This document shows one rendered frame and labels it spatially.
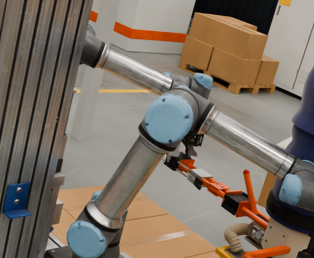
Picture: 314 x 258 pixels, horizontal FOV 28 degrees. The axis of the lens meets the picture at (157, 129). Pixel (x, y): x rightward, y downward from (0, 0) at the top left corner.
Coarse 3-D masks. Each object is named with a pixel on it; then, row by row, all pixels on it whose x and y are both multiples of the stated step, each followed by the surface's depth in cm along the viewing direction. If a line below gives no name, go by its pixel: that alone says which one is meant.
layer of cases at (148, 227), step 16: (64, 192) 355; (80, 192) 360; (64, 208) 337; (80, 208) 342; (128, 208) 356; (144, 208) 362; (160, 208) 367; (64, 224) 321; (128, 224) 338; (144, 224) 343; (160, 224) 348; (176, 224) 353; (64, 240) 306; (128, 240) 322; (144, 240) 326; (160, 240) 331; (176, 240) 335; (192, 240) 340; (144, 256) 310; (160, 256) 314; (176, 256) 319; (192, 256) 323; (208, 256) 327
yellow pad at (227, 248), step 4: (216, 248) 213; (220, 248) 214; (224, 248) 214; (228, 248) 215; (216, 252) 213; (220, 252) 212; (224, 252) 211; (228, 252) 211; (232, 252) 212; (236, 252) 212; (240, 252) 213; (220, 256) 212; (224, 256) 210; (228, 256) 210; (232, 256) 210; (236, 256) 210; (240, 256) 210
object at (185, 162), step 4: (180, 152) 253; (180, 156) 248; (184, 156) 250; (188, 156) 251; (180, 160) 245; (184, 160) 246; (188, 160) 247; (192, 160) 248; (184, 164) 247; (192, 164) 249
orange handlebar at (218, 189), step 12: (180, 168) 245; (192, 168) 245; (204, 180) 235; (216, 192) 229; (252, 216) 216; (264, 216) 218; (264, 228) 212; (252, 252) 189; (264, 252) 192; (276, 252) 195; (288, 252) 199
